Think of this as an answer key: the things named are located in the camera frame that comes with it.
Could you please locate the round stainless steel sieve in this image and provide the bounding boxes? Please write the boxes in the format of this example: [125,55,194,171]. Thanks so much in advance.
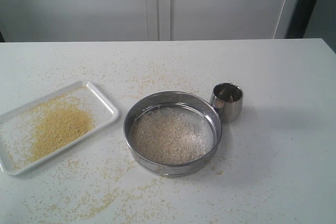
[123,91,222,177]

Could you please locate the pale yellow grain pile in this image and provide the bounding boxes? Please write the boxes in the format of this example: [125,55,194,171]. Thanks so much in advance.
[130,107,213,165]

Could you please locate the stainless steel cup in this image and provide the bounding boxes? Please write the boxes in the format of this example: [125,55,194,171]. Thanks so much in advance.
[209,82,244,123]

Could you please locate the yellow fine grains on tray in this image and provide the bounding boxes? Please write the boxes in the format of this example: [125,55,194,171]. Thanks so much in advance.
[5,88,95,169]

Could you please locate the white rectangular plastic tray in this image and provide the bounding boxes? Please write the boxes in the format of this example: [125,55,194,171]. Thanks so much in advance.
[1,81,119,176]

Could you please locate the black vertical post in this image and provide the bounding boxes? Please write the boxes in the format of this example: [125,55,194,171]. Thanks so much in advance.
[285,0,317,39]

